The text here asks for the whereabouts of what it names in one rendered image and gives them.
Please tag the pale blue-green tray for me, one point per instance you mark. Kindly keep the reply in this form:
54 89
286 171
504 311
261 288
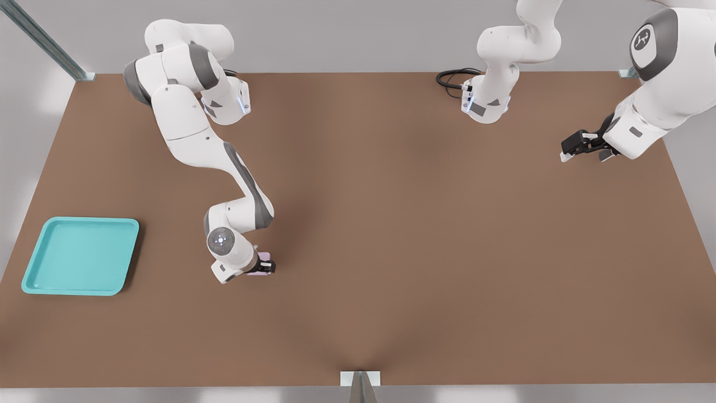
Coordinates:
81 254

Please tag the pale lilac phone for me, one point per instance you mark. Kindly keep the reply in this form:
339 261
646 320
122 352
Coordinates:
265 256

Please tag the silver frame post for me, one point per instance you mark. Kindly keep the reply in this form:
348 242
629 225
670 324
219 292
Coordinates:
361 386
39 38
628 73

